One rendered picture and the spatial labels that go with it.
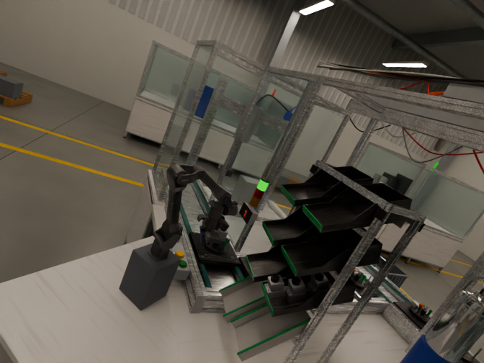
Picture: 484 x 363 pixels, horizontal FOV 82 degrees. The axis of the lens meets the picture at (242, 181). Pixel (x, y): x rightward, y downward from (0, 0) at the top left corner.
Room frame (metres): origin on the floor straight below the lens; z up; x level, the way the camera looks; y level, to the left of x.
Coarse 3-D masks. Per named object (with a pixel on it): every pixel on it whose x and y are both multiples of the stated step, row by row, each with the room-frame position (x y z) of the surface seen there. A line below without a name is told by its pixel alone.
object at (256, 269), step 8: (272, 248) 1.02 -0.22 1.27; (280, 248) 1.03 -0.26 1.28; (248, 256) 0.99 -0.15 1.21; (256, 256) 1.00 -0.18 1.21; (264, 256) 1.02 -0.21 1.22; (272, 256) 1.02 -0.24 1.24; (280, 256) 1.02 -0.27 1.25; (248, 264) 0.94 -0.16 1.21; (256, 264) 0.96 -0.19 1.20; (264, 264) 0.97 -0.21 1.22; (272, 264) 0.97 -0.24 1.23; (280, 264) 0.97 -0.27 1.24; (256, 272) 0.92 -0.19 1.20; (264, 272) 0.92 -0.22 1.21; (272, 272) 0.93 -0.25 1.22; (280, 272) 0.90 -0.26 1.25; (288, 272) 0.91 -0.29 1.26; (256, 280) 0.88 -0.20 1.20; (264, 280) 0.89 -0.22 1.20
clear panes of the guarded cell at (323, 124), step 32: (192, 64) 2.22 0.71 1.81; (224, 64) 2.38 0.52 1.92; (192, 96) 1.93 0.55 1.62; (192, 128) 2.35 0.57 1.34; (224, 128) 2.48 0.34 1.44; (320, 128) 2.64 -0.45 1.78; (160, 160) 2.17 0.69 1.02; (224, 160) 2.54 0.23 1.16; (288, 160) 2.83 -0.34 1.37; (320, 160) 2.47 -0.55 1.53
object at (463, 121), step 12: (456, 84) 1.31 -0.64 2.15; (372, 96) 2.31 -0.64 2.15; (444, 96) 1.32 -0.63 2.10; (456, 96) 1.28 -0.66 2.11; (468, 96) 1.24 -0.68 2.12; (480, 96) 1.21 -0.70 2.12; (396, 108) 2.09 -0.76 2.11; (408, 108) 2.01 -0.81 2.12; (420, 108) 1.95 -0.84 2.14; (444, 120) 1.79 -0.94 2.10; (456, 120) 1.74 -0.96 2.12; (468, 120) 1.69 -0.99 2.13; (480, 120) 1.64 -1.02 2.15
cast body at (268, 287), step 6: (270, 276) 0.84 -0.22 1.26; (276, 276) 0.83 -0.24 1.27; (270, 282) 0.81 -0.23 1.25; (276, 282) 0.81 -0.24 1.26; (282, 282) 0.82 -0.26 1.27; (264, 288) 0.84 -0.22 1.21; (270, 288) 0.81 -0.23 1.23; (276, 288) 0.81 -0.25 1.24; (282, 288) 0.82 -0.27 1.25; (270, 294) 0.81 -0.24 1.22; (276, 294) 0.81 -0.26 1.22; (282, 294) 0.82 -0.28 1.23
